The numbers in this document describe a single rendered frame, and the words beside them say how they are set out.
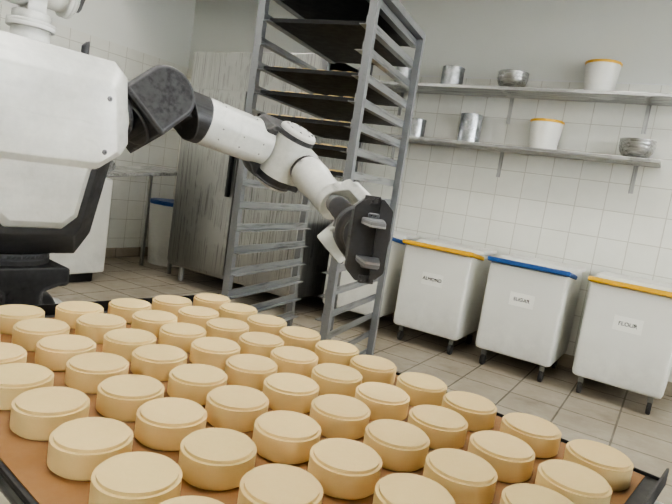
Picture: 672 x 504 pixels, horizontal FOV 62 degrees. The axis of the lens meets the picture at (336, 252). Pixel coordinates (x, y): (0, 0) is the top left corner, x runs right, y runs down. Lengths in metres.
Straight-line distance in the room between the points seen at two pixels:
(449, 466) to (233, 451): 0.15
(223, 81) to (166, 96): 4.07
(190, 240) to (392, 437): 4.74
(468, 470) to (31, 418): 0.30
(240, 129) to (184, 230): 4.11
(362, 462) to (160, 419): 0.14
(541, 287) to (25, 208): 3.41
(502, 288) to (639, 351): 0.89
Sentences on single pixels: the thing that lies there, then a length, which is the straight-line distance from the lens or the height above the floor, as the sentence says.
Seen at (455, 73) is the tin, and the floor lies 2.08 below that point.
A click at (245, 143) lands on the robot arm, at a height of 1.15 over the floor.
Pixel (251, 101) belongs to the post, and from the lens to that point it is 2.26.
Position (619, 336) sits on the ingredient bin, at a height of 0.44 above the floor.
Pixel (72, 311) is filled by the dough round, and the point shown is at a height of 0.92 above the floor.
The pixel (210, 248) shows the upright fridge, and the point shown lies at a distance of 4.96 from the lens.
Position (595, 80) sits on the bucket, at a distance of 4.39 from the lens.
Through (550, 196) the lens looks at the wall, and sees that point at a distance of 4.57.
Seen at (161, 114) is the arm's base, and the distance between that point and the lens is 1.00.
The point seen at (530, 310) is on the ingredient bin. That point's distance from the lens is 3.95.
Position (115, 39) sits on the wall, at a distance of 6.13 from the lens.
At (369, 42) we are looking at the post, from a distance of 2.10.
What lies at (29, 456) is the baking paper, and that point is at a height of 0.90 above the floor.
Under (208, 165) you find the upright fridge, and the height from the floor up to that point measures 1.09.
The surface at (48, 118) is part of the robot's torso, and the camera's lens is 0.87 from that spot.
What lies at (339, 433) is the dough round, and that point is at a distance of 0.47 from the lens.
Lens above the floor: 1.10
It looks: 7 degrees down
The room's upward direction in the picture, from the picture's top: 9 degrees clockwise
